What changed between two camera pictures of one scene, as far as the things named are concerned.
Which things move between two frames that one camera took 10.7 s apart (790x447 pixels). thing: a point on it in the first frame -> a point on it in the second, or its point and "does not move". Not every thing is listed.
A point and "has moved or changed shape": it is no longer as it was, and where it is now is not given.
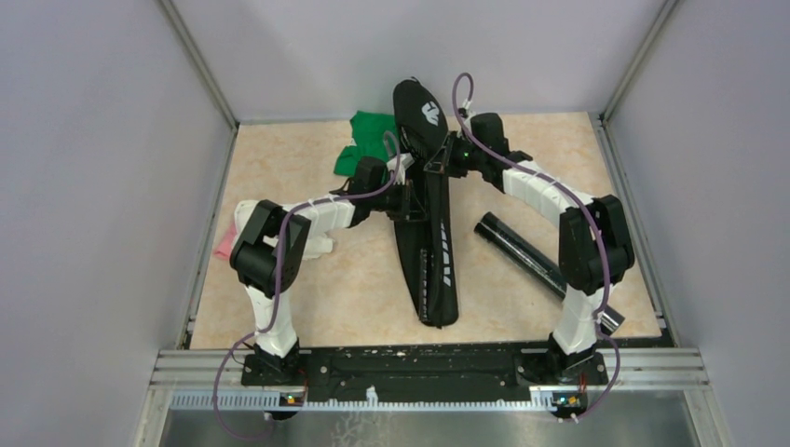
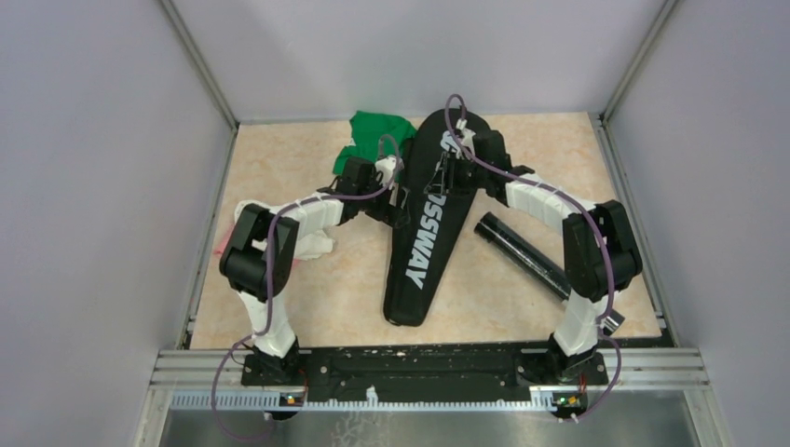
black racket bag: [427, 230] has moved or changed shape
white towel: [314, 246] does not move
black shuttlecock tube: [535, 260] does not move
